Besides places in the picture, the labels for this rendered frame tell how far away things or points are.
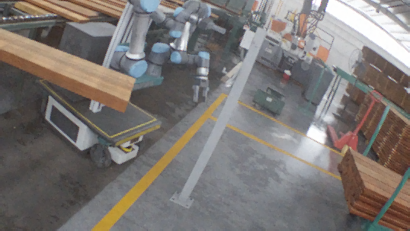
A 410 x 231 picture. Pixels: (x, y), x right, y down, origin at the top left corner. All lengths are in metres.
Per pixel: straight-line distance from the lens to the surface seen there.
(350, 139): 5.83
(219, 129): 2.23
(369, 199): 2.69
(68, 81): 1.28
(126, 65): 2.06
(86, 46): 2.36
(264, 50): 10.42
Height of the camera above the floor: 1.38
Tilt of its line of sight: 17 degrees down
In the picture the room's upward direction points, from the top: 24 degrees clockwise
